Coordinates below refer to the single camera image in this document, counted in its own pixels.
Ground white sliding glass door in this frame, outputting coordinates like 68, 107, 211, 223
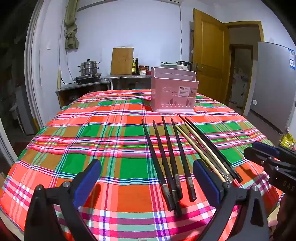
0, 0, 48, 167

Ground person's right forearm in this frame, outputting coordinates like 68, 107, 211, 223
269, 193, 296, 241

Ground white electric kettle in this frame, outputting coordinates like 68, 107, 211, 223
177, 60, 192, 71

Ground black chopstick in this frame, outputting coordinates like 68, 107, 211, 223
141, 119, 174, 212
184, 117, 244, 182
152, 120, 183, 217
170, 117, 197, 202
161, 116, 184, 199
179, 115, 239, 184

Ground olive green curtain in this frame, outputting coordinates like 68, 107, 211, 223
64, 0, 80, 50

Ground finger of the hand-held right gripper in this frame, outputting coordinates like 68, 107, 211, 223
252, 141, 296, 161
243, 147, 281, 172

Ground pink utensil holder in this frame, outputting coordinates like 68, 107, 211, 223
149, 66, 200, 113

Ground wooden chopstick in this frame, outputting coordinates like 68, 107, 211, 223
184, 122, 232, 181
175, 125, 226, 183

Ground steel steamer pot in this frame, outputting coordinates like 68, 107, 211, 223
77, 59, 101, 77

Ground yellow wooden door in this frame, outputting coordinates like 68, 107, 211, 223
192, 9, 231, 105

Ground black chopsticks in holder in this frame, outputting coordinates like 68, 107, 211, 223
55, 78, 112, 110

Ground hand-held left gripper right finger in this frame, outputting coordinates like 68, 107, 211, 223
193, 159, 270, 241

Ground grey refrigerator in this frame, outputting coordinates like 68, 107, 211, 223
248, 41, 296, 146

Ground black cooktop stove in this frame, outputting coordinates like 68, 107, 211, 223
73, 73, 103, 84

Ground steel kitchen table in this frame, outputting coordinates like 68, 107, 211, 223
106, 74, 162, 91

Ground wooden cutting board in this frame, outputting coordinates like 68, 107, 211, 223
110, 47, 134, 75

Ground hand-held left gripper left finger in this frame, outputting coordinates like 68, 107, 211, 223
24, 159, 102, 241

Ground thin wall cable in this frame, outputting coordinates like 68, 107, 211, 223
179, 4, 184, 61

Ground yellow plastic bag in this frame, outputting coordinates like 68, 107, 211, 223
279, 133, 296, 149

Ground wooden door frame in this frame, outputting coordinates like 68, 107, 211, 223
223, 21, 265, 110

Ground plaid tablecloth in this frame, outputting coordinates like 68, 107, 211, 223
0, 89, 286, 241

